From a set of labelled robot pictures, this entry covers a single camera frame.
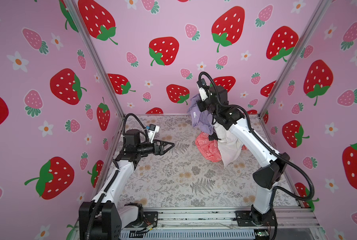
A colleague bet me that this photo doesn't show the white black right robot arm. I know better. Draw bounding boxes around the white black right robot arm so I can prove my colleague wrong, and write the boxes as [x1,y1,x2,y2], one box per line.
[197,85,289,226]

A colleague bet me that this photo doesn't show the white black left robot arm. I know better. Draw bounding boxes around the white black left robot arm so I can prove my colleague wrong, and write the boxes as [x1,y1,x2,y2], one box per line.
[79,125,175,240]

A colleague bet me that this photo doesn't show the white cloth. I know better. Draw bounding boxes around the white cloth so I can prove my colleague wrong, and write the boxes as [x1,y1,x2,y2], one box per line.
[214,123,243,167]

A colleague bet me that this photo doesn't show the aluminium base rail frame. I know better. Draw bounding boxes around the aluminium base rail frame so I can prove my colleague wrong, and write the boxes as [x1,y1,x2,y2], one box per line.
[73,206,324,240]

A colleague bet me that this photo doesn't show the aluminium corner post right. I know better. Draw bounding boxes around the aluminium corner post right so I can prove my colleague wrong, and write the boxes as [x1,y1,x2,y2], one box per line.
[259,0,331,120]

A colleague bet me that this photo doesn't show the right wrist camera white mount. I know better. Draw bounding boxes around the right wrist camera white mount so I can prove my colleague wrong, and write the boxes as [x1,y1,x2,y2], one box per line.
[198,87,209,102]

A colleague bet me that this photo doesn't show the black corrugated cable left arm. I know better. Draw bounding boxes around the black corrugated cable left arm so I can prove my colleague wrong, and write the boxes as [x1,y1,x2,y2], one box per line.
[85,113,149,240]

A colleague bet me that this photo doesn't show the aluminium corner post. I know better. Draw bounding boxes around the aluminium corner post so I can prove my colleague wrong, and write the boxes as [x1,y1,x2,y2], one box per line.
[259,0,331,120]
[65,0,125,119]

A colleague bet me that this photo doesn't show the aluminium corner post left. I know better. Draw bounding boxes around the aluminium corner post left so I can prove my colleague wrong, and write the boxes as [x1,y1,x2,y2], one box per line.
[65,0,125,119]

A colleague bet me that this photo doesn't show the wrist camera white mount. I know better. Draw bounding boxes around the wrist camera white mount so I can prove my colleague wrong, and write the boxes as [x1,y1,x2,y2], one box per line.
[198,87,209,102]
[146,124,160,143]

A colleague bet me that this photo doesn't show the dark grey cloth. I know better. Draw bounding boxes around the dark grey cloth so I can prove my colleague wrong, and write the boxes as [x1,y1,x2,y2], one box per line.
[208,132,220,141]

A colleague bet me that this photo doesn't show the pink patterned cloth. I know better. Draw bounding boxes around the pink patterned cloth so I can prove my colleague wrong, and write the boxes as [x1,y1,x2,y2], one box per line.
[195,133,248,163]

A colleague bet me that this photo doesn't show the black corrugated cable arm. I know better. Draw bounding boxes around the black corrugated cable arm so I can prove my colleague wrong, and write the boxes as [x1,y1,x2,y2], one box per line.
[85,113,149,240]
[197,71,315,202]

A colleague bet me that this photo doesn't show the lavender purple cloth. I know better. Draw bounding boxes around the lavender purple cloth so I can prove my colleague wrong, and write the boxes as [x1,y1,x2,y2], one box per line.
[186,94,214,135]

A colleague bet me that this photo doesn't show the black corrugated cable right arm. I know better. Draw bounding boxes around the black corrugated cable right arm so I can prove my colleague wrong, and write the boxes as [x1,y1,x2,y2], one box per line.
[197,71,315,202]

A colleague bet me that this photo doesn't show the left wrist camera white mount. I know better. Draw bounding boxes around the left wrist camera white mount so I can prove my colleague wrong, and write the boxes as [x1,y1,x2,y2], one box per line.
[146,124,160,143]

